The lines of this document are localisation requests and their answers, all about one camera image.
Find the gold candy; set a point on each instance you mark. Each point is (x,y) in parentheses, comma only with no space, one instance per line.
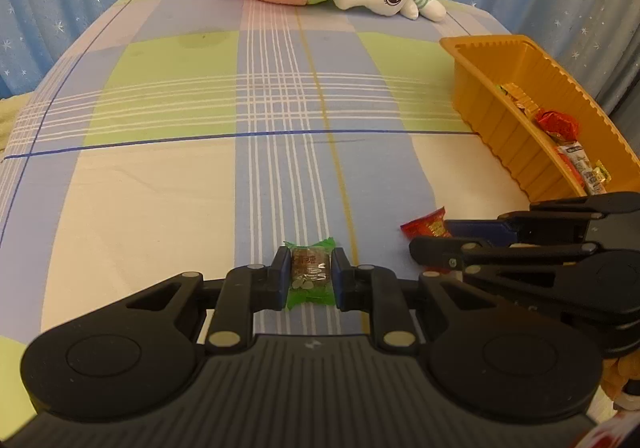
(517,97)

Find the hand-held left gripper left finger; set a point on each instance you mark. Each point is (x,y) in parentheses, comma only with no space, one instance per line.
(284,275)

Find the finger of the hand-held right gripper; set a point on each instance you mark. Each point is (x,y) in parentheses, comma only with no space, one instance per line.
(450,253)
(475,230)

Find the person's right hand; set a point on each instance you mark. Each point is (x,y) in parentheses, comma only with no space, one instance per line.
(616,375)

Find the yellow-green candy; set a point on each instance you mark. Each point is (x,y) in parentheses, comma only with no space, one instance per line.
(601,173)

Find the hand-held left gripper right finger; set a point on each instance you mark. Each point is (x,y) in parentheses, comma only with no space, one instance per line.
(340,278)

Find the small red candy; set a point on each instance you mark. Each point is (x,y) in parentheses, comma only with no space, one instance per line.
(425,228)

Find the light green cloth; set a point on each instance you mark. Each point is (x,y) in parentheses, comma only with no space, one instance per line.
(10,118)

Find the checked tablecloth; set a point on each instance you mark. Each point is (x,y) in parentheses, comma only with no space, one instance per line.
(200,153)

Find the orange plastic tray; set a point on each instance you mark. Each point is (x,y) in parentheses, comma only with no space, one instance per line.
(500,128)

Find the green brown candy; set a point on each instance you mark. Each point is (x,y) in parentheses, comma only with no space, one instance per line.
(310,297)

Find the silver printed snack packet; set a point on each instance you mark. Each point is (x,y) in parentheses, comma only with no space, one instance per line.
(580,165)

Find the red white printed cloth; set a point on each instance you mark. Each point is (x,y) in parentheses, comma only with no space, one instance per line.
(615,430)

